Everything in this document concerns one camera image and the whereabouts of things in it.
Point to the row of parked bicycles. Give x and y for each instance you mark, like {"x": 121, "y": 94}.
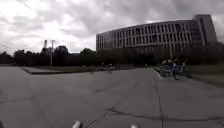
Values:
{"x": 171, "y": 68}

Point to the grey paved plaza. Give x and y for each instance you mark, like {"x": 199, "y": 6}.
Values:
{"x": 83, "y": 96}

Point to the grass verge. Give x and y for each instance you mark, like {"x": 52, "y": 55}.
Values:
{"x": 210, "y": 71}

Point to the row of dark trees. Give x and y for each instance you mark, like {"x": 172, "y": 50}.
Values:
{"x": 66, "y": 57}

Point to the robot's own part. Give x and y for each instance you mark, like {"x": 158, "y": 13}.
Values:
{"x": 134, "y": 126}
{"x": 76, "y": 124}

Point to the raised grass bed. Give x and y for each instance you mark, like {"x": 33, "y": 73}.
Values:
{"x": 56, "y": 69}

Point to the thin pole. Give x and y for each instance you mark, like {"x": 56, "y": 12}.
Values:
{"x": 51, "y": 53}

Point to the large curved white building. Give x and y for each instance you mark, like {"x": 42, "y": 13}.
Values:
{"x": 150, "y": 35}

